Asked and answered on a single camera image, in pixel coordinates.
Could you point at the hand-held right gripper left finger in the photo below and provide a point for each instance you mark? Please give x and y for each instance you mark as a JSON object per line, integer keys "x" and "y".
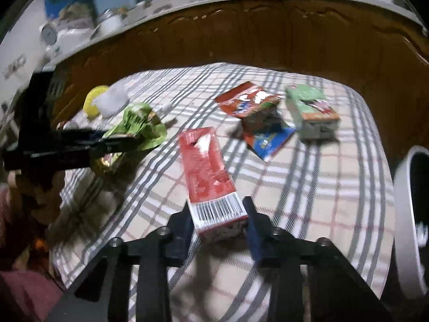
{"x": 181, "y": 236}

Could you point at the green drink carton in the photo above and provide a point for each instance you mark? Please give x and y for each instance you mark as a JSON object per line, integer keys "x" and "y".
{"x": 311, "y": 112}

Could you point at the person's left forearm pink sleeve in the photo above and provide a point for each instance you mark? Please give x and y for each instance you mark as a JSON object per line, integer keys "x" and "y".
{"x": 20, "y": 285}

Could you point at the green and gold wrapper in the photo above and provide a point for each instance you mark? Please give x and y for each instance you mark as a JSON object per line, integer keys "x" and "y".
{"x": 140, "y": 124}

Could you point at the white foam fruit net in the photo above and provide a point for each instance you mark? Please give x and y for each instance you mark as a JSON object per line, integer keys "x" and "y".
{"x": 112, "y": 100}

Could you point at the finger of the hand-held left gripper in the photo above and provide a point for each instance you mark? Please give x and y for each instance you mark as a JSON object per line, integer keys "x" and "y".
{"x": 88, "y": 136}
{"x": 114, "y": 147}

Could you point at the blue and red snack packet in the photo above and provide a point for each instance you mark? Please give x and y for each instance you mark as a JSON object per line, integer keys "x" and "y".
{"x": 268, "y": 134}

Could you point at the brown wooden lower cabinets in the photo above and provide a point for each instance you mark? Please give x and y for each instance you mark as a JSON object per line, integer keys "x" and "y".
{"x": 268, "y": 37}

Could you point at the white bin with black liner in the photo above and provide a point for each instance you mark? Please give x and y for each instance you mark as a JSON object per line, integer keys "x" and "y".
{"x": 410, "y": 228}

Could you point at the person's left hand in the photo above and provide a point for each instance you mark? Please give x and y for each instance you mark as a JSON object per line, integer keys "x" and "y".
{"x": 37, "y": 194}

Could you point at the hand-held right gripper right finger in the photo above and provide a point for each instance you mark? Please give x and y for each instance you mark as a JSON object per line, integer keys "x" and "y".
{"x": 256, "y": 241}

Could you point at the red drink carton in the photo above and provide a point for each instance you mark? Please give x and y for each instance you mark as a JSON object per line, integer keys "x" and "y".
{"x": 207, "y": 174}

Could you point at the checked tablecloth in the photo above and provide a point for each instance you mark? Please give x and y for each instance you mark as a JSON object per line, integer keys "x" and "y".
{"x": 301, "y": 201}

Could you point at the yellow foam fruit net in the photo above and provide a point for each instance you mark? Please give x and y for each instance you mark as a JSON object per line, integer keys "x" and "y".
{"x": 91, "y": 102}

